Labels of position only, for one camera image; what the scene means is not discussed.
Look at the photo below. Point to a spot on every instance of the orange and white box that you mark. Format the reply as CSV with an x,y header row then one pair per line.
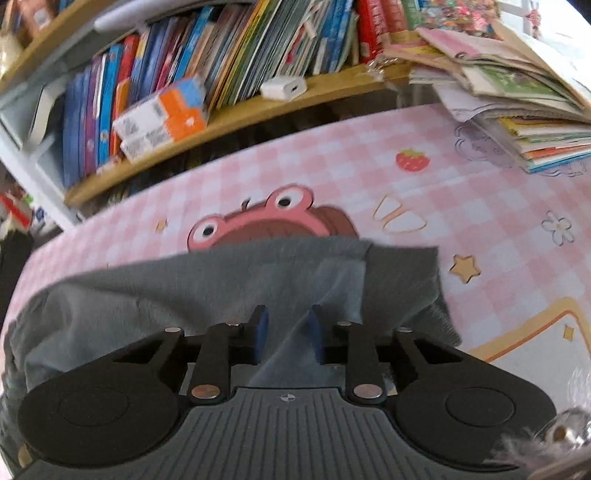
x,y
161,121

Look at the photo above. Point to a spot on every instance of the pink checkered printed tablecloth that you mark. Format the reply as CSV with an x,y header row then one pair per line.
x,y
461,207

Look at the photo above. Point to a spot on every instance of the grey garment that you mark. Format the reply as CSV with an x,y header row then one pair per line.
x,y
194,290

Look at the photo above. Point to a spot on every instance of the pile of paper booklets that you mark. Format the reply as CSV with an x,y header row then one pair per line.
x,y
512,92

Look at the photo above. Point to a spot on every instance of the wooden bookshelf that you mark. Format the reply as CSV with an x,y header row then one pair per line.
x,y
258,108

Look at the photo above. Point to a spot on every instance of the row of upright books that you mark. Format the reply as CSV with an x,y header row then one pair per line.
x,y
221,60

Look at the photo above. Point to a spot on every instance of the white power adapter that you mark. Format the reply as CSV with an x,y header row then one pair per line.
x,y
284,87

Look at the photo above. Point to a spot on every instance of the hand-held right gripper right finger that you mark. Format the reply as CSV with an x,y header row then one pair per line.
x,y
316,332

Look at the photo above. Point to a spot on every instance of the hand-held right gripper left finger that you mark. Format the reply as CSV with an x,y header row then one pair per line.
x,y
261,328

